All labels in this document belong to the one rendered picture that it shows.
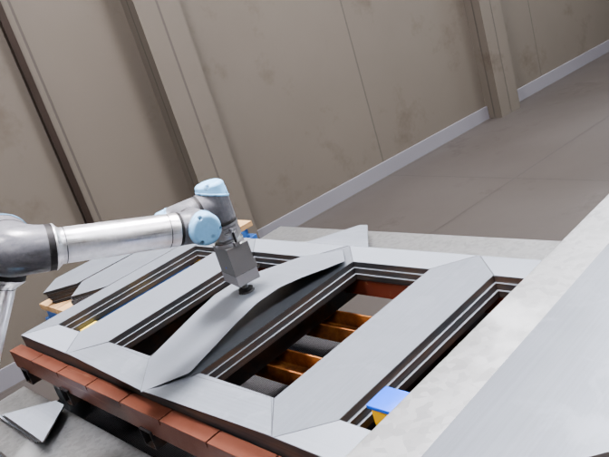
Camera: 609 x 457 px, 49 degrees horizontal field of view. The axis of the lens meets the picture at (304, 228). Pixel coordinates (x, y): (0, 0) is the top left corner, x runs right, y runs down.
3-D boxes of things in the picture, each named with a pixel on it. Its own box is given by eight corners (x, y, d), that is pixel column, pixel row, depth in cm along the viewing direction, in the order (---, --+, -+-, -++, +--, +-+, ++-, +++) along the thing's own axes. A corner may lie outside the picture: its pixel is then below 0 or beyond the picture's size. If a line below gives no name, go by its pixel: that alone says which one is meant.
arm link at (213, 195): (185, 188, 166) (215, 175, 170) (200, 228, 170) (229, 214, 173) (197, 190, 160) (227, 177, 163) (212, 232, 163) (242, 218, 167)
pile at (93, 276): (197, 218, 308) (192, 206, 307) (251, 220, 279) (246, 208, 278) (39, 303, 260) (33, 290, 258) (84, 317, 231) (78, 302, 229)
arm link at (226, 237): (228, 215, 173) (243, 218, 166) (234, 231, 175) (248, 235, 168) (203, 227, 170) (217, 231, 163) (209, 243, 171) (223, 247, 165)
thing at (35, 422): (33, 394, 213) (28, 384, 211) (89, 425, 184) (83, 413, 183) (-4, 417, 205) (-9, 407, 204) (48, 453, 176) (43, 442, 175)
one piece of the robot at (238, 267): (254, 222, 168) (273, 280, 173) (237, 218, 175) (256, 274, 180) (220, 238, 163) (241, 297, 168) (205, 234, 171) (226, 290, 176)
